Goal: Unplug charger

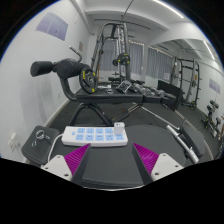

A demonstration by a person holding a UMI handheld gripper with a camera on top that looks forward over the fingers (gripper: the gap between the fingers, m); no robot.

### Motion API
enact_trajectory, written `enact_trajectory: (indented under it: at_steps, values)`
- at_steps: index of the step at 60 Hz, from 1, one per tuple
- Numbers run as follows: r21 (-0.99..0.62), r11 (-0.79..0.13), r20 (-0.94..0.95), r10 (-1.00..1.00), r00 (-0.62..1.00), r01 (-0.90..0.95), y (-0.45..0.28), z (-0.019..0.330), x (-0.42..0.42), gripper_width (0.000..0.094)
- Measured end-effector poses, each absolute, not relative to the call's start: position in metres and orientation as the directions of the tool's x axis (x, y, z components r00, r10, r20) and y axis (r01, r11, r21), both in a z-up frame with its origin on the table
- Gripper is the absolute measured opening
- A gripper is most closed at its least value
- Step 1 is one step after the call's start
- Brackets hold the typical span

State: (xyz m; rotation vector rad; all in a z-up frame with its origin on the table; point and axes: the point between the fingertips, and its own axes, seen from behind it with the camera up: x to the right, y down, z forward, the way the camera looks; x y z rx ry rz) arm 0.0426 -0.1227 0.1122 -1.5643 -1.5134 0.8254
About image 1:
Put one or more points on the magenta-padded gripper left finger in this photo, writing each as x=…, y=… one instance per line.
x=77, y=158

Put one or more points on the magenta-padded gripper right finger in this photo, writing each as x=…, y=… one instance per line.
x=146, y=158

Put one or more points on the white charger block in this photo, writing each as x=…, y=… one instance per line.
x=119, y=128

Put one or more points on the white power strip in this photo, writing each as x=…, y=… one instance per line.
x=90, y=135

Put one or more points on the chrome barbell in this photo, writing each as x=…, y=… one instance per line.
x=181, y=143

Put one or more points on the black padded backrest cushion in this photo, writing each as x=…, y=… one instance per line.
x=196, y=140

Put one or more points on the black upright gym mat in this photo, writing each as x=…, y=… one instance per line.
x=170, y=95

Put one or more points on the group of dumbbells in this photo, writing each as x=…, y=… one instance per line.
x=146, y=90

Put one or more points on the black weight bench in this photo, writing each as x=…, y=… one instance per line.
x=110, y=97

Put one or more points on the small black exercise machine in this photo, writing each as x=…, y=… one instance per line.
x=211, y=120

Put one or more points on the black yellow weight plate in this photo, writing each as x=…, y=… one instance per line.
x=123, y=59
x=88, y=81

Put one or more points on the black squat rack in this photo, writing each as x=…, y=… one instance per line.
x=192, y=83

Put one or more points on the grey window curtain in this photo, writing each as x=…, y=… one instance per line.
x=136, y=58
x=160, y=63

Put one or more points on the ceiling light strip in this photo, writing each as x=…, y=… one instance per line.
x=209, y=50
x=168, y=8

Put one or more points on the white wall socket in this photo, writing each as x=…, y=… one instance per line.
x=11, y=144

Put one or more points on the purple wall poster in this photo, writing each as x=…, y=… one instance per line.
x=215, y=86
x=52, y=26

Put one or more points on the small brown wall notice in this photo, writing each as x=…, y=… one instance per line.
x=80, y=46

